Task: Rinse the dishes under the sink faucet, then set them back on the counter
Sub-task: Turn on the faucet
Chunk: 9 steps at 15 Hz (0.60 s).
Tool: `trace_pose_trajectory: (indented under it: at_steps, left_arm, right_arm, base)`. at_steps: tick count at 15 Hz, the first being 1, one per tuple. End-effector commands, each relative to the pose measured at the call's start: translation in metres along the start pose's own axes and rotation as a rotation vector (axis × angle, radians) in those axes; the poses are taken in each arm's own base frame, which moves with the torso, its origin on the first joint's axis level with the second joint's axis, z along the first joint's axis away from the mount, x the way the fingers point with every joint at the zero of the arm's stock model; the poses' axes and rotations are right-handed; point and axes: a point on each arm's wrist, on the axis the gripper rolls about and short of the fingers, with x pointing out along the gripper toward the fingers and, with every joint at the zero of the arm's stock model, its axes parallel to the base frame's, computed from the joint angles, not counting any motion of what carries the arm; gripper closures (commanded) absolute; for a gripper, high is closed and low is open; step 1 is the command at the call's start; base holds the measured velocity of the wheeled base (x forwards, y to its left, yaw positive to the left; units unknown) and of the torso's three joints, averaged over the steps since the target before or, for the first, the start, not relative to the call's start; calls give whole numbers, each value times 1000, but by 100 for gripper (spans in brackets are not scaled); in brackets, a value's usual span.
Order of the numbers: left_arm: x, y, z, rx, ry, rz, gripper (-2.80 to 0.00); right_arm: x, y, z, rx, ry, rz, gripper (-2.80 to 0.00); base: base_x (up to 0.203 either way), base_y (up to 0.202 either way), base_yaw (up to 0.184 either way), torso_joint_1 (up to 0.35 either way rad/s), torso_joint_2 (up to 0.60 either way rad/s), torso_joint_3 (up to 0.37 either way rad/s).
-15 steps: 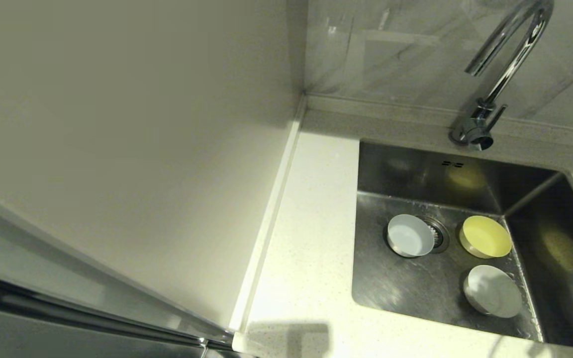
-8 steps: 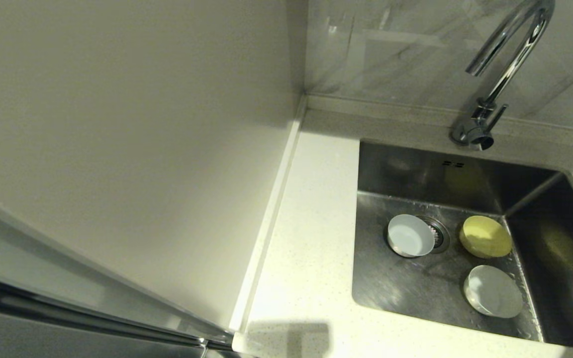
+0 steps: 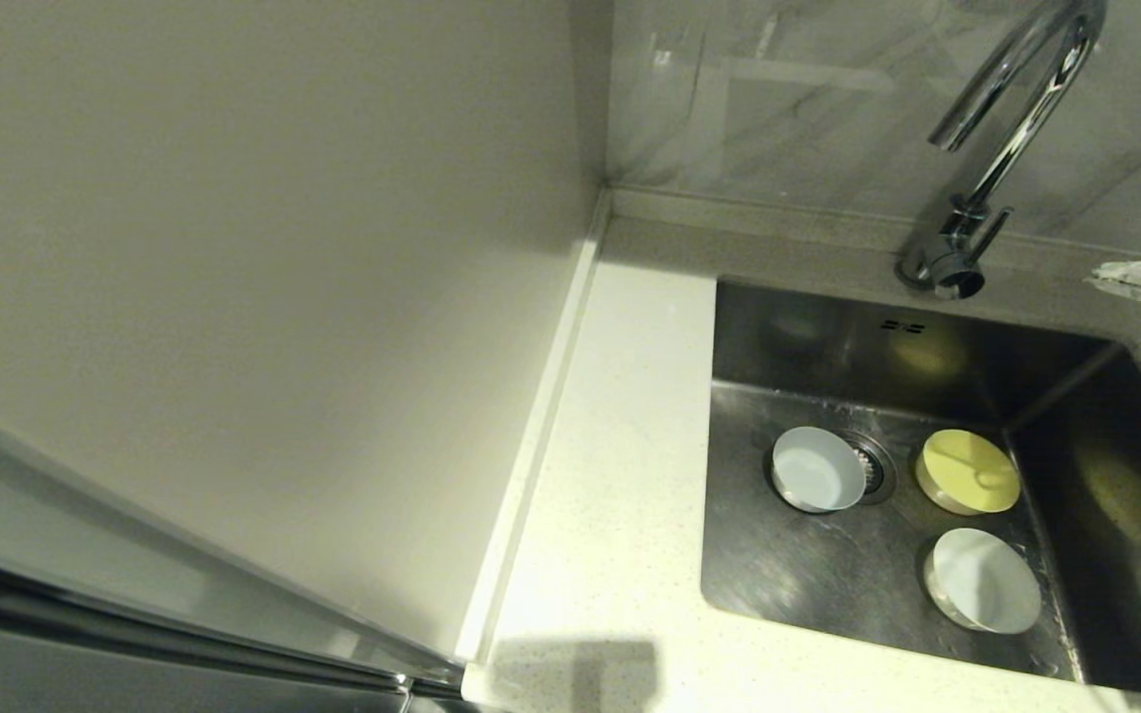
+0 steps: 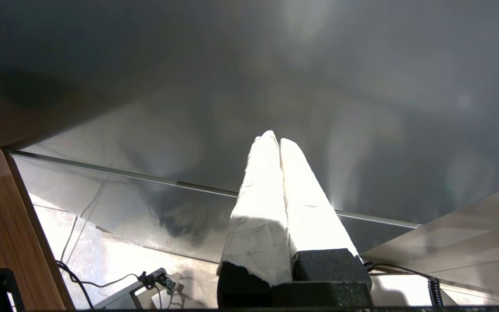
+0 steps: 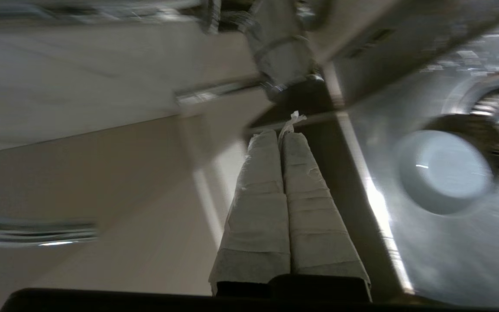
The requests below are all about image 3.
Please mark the stainless steel sink basin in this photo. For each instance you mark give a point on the stainless steel sink basin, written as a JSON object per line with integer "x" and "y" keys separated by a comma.
{"x": 828, "y": 584}

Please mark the grey steel appliance door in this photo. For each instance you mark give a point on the grey steel appliance door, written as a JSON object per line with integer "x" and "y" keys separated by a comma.
{"x": 36, "y": 673}

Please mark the white ceramic bowl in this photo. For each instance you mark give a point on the white ceramic bowl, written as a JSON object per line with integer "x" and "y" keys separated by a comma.
{"x": 986, "y": 579}
{"x": 813, "y": 470}

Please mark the round metal drain strainer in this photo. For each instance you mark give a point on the round metal drain strainer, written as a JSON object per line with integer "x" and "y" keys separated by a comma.
{"x": 878, "y": 475}

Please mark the yellow bowl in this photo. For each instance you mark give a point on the yellow bowl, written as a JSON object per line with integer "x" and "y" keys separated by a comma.
{"x": 967, "y": 465}

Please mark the white edge trim strip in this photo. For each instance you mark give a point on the white edge trim strip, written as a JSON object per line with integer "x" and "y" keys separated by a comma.
{"x": 531, "y": 446}

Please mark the white appliance side panel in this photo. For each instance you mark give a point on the white appliance side panel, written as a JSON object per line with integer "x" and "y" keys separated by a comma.
{"x": 234, "y": 248}

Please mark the chrome gooseneck faucet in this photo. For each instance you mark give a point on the chrome gooseneck faucet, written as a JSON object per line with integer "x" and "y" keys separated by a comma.
{"x": 1026, "y": 119}

